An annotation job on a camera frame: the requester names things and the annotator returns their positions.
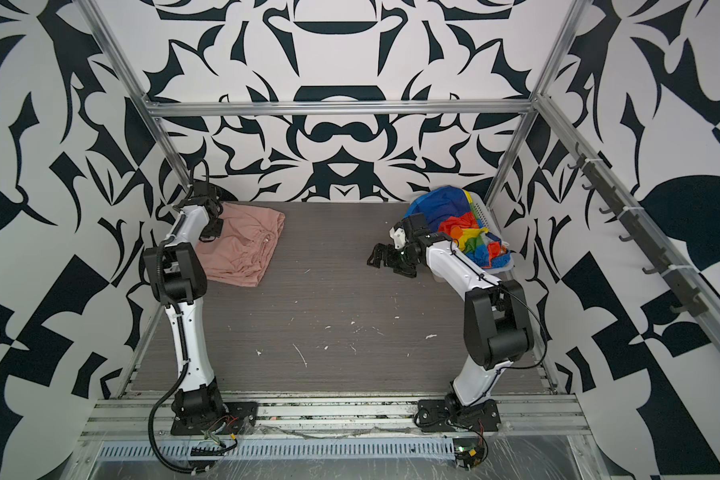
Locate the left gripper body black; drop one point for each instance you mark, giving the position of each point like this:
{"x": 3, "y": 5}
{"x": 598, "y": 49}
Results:
{"x": 215, "y": 230}

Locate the black hook rail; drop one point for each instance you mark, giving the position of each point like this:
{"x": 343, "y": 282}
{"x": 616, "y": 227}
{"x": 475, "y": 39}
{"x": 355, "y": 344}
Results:
{"x": 642, "y": 231}

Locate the pink shorts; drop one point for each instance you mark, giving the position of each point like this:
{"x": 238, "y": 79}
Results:
{"x": 241, "y": 255}

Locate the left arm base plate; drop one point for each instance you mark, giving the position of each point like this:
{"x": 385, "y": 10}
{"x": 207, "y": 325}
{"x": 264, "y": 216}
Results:
{"x": 233, "y": 418}

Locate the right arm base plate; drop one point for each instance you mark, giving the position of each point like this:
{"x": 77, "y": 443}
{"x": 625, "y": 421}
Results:
{"x": 447, "y": 415}

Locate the small electronics board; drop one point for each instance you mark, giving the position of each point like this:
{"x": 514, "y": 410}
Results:
{"x": 469, "y": 456}

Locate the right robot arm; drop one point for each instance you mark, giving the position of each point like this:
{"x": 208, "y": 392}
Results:
{"x": 497, "y": 326}

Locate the rainbow coloured shorts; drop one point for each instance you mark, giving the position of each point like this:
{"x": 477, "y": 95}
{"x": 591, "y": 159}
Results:
{"x": 452, "y": 211}

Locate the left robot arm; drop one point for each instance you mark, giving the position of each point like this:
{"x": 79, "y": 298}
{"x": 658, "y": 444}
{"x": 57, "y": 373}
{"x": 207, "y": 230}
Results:
{"x": 179, "y": 282}

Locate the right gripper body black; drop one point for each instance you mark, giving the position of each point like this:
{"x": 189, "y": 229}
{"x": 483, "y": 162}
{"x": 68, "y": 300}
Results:
{"x": 403, "y": 261}

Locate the white plastic basket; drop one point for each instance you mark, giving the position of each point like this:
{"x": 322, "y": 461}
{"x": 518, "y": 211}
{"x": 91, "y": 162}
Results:
{"x": 478, "y": 238}

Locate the white slotted cable duct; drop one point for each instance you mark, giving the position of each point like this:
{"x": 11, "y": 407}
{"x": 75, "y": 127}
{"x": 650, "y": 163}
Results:
{"x": 317, "y": 449}

